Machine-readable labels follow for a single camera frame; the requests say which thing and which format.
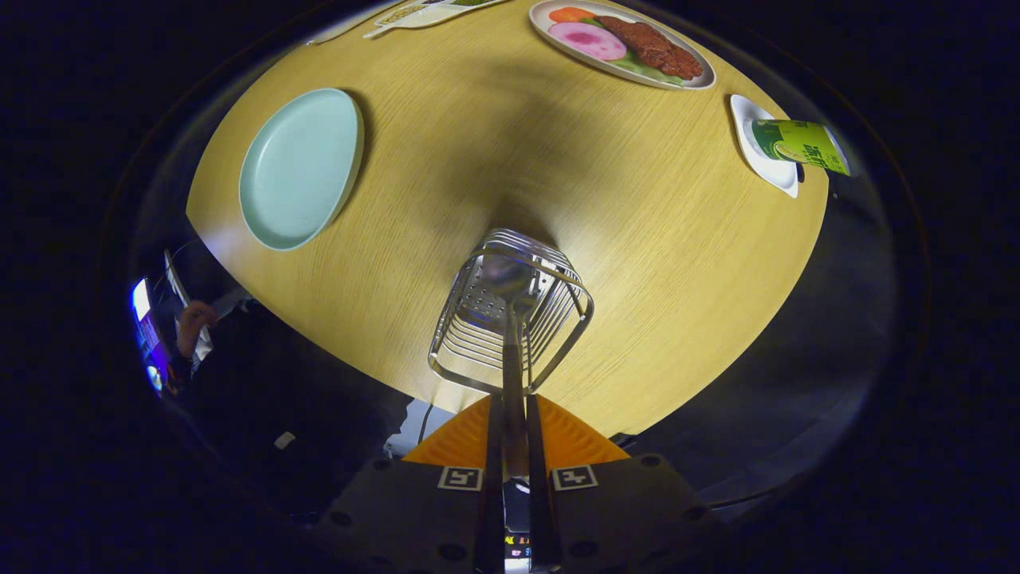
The person's dark clothing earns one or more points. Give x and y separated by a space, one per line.
279 383

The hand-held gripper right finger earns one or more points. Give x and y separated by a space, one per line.
540 478

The white square coaster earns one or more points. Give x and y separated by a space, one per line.
773 171

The orange carrot slice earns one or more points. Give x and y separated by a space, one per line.
570 13

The white food plate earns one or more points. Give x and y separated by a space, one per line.
558 49

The pink round ham slice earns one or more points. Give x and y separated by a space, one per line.
587 40

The white divided dish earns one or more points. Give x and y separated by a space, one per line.
422 16

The brown meat slices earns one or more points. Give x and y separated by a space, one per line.
649 44

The glowing blue screen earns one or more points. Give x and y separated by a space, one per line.
141 299

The mint green plate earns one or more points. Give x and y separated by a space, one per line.
299 167

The green lettuce leaf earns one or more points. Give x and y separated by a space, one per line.
645 70

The green label water bottle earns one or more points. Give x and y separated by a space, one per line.
797 143

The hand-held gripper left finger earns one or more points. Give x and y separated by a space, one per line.
494 510

